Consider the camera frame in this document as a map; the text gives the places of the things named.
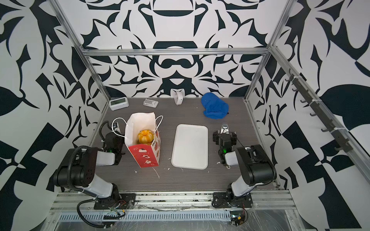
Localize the yellow fake bread bun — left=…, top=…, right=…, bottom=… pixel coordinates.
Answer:
left=138, top=130, right=154, bottom=144

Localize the red white paper bag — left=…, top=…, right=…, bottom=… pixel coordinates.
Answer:
left=111, top=112, right=163, bottom=168

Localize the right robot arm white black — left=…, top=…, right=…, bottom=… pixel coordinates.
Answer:
left=213, top=131, right=277, bottom=200

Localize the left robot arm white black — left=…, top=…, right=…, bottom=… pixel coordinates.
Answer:
left=53, top=132, right=124, bottom=201

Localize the blue cap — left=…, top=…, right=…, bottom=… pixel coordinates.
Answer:
left=201, top=92, right=229, bottom=119

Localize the white plastic tray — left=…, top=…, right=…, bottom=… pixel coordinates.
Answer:
left=171, top=124, right=209, bottom=170

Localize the white digital clock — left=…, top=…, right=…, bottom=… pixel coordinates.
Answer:
left=109, top=97, right=129, bottom=111

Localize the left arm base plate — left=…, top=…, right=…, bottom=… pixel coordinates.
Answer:
left=93, top=193, right=136, bottom=210

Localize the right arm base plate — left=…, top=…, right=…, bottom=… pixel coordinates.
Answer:
left=212, top=192, right=253, bottom=208

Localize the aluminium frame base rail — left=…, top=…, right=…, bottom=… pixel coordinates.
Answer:
left=47, top=189, right=298, bottom=223

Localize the grey wall hook rail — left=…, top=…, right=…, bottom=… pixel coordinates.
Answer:
left=286, top=69, right=354, bottom=153

